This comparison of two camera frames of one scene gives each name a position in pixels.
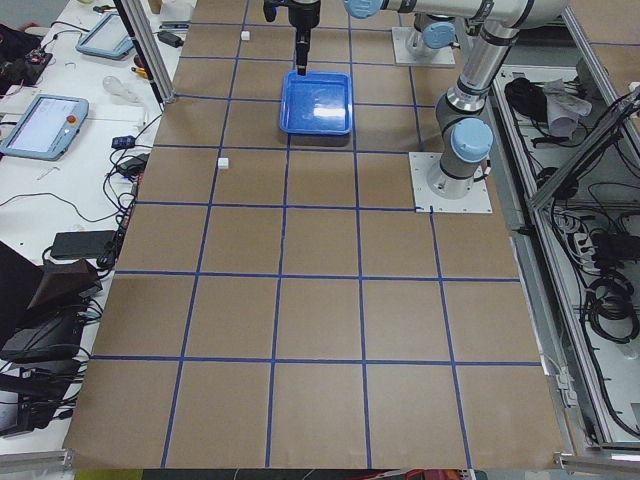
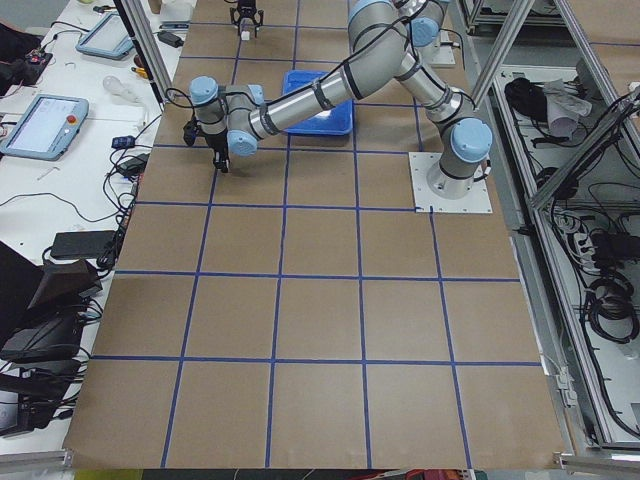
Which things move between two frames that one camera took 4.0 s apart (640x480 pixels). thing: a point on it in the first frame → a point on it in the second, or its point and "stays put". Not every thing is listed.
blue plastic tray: x=320 y=103 stays put
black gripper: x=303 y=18 → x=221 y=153
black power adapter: x=170 y=39 stays put
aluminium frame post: x=142 y=29 stays put
